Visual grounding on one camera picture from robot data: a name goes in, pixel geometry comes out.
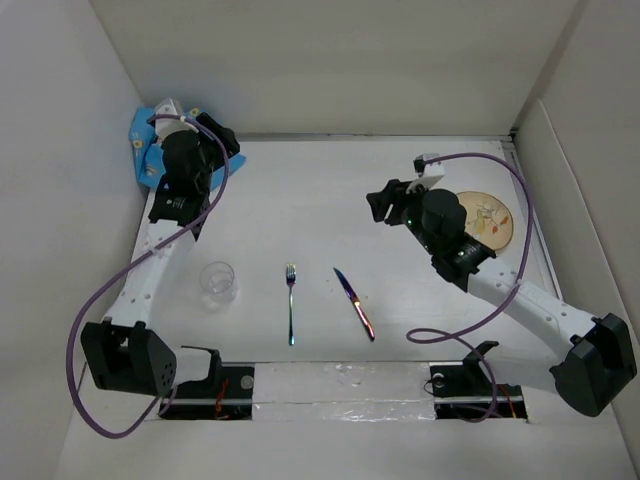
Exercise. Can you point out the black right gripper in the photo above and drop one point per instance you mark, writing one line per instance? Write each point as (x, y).
(394, 192)

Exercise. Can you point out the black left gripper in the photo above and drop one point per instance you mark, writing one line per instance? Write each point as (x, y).
(214, 144)

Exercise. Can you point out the blue space-print placemat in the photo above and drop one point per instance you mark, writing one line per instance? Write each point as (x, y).
(147, 152)

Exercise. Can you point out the beige round plate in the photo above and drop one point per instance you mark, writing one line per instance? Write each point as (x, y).
(488, 220)

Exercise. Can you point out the iridescent knife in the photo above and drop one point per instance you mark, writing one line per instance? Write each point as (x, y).
(356, 304)

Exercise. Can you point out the iridescent fork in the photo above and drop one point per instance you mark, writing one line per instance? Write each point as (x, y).
(290, 272)

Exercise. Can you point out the clear drinking glass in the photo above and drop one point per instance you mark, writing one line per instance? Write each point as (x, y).
(218, 284)

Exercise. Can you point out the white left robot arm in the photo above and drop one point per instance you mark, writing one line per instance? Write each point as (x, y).
(122, 351)

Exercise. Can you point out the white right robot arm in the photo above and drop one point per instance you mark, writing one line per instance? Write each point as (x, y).
(595, 358)

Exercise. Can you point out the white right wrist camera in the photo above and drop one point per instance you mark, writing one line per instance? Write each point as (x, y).
(429, 171)

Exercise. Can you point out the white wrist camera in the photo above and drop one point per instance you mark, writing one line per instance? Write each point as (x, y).
(429, 171)
(169, 118)

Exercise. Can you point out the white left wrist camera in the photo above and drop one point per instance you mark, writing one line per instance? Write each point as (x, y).
(169, 118)

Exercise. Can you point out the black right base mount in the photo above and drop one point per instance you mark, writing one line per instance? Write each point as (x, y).
(465, 393)

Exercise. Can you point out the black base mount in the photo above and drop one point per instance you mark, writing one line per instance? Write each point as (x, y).
(229, 398)
(465, 393)

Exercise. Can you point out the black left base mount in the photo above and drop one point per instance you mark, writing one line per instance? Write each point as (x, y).
(229, 398)

